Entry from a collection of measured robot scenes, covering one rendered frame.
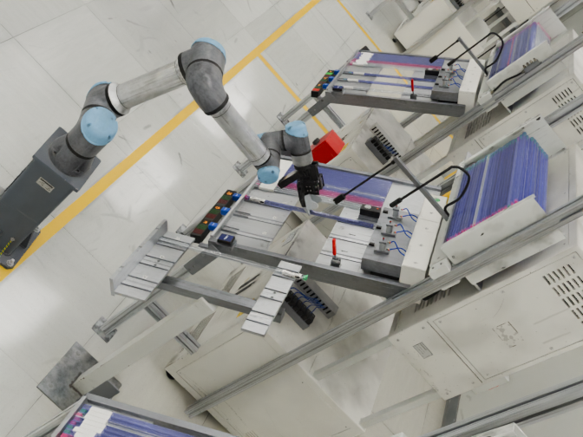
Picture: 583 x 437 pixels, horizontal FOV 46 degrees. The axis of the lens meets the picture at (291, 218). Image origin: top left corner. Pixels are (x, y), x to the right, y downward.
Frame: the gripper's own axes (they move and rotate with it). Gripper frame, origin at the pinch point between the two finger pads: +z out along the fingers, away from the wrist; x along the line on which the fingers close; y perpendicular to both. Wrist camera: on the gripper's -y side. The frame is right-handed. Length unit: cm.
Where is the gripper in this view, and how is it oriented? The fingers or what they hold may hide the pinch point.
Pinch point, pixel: (308, 211)
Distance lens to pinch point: 260.1
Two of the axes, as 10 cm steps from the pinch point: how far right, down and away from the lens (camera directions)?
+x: 3.2, -5.1, 8.0
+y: 9.3, -0.1, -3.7
